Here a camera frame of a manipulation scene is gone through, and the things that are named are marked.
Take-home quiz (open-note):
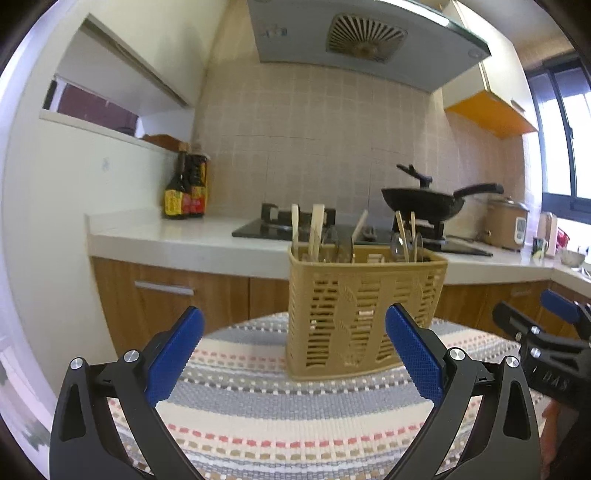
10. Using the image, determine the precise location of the wooden chopstick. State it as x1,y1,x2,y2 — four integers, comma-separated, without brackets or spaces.
394,211,410,262
308,204,325,262
351,209,369,259
290,204,300,258

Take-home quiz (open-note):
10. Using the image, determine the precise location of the clear grey plastic spoon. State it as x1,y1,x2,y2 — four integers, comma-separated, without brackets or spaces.
390,232,406,262

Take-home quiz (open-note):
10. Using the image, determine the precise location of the person's right hand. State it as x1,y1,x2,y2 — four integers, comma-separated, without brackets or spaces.
540,400,579,470

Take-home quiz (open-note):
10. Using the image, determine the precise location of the green patterned mug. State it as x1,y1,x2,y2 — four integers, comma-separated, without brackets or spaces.
531,237,548,260

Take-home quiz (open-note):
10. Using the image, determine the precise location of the white electric kettle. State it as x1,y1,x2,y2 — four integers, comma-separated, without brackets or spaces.
537,212,558,258

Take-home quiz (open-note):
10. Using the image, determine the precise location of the tan rice cooker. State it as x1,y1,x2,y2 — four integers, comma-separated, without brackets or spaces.
483,197,529,251

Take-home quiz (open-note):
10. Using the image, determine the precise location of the black wok pan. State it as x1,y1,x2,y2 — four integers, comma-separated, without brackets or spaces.
382,164,504,224

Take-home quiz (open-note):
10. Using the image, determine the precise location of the striped woven table cloth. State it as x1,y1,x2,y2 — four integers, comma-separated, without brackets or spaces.
105,311,553,480

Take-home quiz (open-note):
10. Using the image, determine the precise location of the tan plastic utensil basket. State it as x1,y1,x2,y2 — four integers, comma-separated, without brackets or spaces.
286,245,448,381

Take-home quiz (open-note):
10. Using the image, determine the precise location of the clear ribbed plastic spoon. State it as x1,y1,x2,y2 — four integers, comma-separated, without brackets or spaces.
318,225,339,263

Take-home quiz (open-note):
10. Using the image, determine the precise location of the black gas stove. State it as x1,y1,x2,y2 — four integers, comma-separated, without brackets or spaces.
232,203,493,257

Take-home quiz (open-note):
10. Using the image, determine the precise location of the dark soy sauce bottle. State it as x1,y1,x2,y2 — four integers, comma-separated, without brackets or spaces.
163,149,190,220

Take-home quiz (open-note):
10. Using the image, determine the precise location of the grey range hood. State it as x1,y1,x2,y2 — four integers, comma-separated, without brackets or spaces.
247,0,491,93

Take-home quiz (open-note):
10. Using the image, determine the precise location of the red label sauce bottle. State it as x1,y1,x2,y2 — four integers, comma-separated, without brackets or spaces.
185,154,208,218

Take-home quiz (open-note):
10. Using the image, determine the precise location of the black window frame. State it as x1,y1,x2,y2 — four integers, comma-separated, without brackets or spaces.
527,53,590,224

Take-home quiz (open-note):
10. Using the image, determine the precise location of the orange wall cabinet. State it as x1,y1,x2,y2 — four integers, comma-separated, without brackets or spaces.
442,25,538,139

